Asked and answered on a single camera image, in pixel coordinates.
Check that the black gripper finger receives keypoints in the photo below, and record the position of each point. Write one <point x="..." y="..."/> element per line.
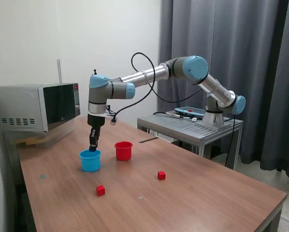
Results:
<point x="95" y="137"/>
<point x="90" y="139"/>

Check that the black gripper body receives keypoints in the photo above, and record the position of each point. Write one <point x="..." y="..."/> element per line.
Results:
<point x="95" y="120"/>

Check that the red cube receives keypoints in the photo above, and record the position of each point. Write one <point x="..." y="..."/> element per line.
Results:
<point x="161" y="175"/>
<point x="100" y="190"/>

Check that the silver blue UR5e robot arm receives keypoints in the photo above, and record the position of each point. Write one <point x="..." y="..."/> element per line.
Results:
<point x="187" y="70"/>

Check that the blue plastic cup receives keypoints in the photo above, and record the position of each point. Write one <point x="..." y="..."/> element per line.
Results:
<point x="91" y="163"/>

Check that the red plastic cup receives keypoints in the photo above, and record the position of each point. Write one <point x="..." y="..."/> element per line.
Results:
<point x="123" y="153"/>

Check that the metal strip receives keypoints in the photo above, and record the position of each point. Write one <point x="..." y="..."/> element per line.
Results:
<point x="147" y="140"/>

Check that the wooden block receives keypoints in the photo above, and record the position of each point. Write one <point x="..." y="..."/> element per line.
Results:
<point x="29" y="142"/>

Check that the round blue table sticker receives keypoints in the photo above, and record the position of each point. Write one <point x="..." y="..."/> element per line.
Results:
<point x="42" y="177"/>

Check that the silver microwave oven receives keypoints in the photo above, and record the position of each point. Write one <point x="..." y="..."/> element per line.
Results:
<point x="18" y="104"/>

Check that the grey metal robot stand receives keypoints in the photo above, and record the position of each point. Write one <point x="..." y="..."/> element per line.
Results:
<point x="183" y="128"/>

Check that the blue teach pendant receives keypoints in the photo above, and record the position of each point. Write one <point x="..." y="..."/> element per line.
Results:
<point x="185" y="110"/>

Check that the grey curtain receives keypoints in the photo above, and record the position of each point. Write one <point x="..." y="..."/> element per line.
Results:
<point x="275" y="48"/>

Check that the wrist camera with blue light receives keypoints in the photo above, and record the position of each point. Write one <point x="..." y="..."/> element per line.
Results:
<point x="113" y="122"/>

